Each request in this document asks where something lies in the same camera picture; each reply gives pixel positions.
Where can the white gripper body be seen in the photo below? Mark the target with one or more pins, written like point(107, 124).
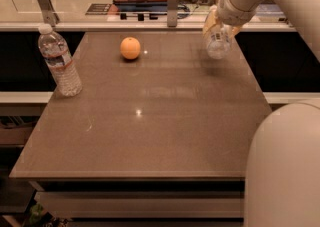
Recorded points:
point(232, 11)

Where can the clear upright water bottle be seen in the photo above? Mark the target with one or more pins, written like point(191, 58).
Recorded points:
point(58, 58)

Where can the grey table drawer unit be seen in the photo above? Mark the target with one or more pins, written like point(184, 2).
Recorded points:
point(217, 199)

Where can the left metal rail bracket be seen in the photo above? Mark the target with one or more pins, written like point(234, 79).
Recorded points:
point(48, 13)

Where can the green object under table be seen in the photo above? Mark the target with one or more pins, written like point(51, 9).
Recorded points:
point(36, 214)

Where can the orange fruit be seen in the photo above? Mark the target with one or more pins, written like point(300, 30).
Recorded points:
point(130, 48)

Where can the middle metal rail bracket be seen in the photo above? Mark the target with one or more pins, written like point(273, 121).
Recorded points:
point(172, 13)

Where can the metal rail bracket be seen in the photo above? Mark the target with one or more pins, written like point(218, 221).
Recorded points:
point(48, 13)
point(172, 13)

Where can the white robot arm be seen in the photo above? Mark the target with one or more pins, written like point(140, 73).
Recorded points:
point(282, 180)

